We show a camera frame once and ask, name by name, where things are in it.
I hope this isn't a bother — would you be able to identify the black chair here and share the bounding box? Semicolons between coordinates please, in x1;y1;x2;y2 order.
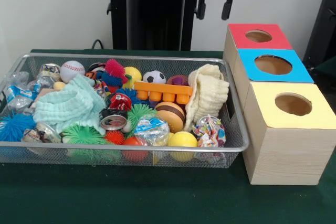
301;0;336;72

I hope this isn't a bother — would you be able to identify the crushed clear plastic bottle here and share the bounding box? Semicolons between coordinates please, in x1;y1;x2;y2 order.
133;115;171;146

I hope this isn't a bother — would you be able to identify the toy hamburger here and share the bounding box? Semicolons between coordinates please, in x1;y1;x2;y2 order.
154;101;186;133

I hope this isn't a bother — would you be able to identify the yellow ball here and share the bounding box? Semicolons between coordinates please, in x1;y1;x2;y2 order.
167;131;198;162

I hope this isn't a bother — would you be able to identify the white baseball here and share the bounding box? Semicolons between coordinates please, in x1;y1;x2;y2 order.
59;60;86;83

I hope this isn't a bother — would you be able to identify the crushed black drink can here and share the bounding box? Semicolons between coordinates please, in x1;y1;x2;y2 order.
99;108;129;131

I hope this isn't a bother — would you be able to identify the dark green tablecloth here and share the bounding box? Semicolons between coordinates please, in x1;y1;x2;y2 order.
313;57;336;78
0;48;336;224

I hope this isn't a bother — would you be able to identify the cream cloth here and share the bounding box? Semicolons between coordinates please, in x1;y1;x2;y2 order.
183;63;230;133

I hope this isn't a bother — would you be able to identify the green spiky ball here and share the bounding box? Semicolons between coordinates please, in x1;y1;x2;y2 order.
127;103;158;133

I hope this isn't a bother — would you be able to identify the large blue spiky ball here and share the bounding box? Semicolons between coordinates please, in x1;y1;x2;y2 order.
0;113;36;142

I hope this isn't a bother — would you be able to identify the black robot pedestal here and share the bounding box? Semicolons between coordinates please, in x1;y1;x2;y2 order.
101;0;199;51

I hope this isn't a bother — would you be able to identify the orange toy building block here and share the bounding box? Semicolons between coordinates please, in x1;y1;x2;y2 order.
133;81;194;104

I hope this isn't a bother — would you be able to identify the shallow mesh bin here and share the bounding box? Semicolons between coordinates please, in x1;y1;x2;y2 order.
0;52;249;169

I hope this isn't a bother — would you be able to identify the mint green cloth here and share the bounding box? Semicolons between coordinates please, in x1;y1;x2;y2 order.
33;73;107;134

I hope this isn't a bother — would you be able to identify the small soccer ball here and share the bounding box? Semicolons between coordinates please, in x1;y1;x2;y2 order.
142;70;167;84

